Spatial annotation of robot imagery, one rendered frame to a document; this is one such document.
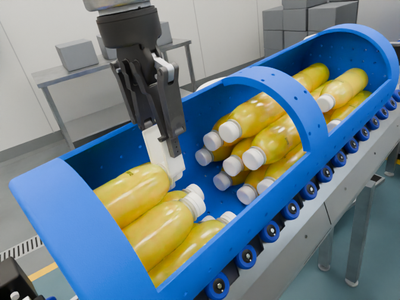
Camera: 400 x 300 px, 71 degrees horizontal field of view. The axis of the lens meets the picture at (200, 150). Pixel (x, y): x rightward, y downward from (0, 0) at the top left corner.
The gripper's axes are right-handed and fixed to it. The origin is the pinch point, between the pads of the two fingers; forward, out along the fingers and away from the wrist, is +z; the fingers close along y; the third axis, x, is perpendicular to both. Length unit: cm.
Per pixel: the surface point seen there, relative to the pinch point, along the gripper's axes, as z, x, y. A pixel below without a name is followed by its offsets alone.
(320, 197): 25.8, -30.7, -11.1
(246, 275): 25.2, -3.6, -10.6
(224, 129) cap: 2.7, -14.0, 0.2
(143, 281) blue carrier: 4.6, 14.1, -13.1
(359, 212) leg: 69, -78, -6
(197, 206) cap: 7.5, 0.6, -6.6
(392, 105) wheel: 22, -79, -11
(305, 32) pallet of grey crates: 54, -337, 159
